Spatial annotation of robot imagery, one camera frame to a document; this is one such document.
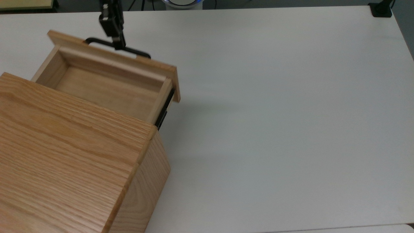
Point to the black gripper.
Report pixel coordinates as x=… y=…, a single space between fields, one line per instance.
x=111 y=17

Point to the light wooden desk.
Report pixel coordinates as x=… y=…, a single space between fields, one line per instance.
x=22 y=4

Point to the oak wooden cabinet box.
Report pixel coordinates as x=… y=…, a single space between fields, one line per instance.
x=64 y=161

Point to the black table clamp mount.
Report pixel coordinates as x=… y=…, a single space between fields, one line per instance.
x=381 y=10

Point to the black metal drawer slide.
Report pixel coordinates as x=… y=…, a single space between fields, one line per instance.
x=165 y=108

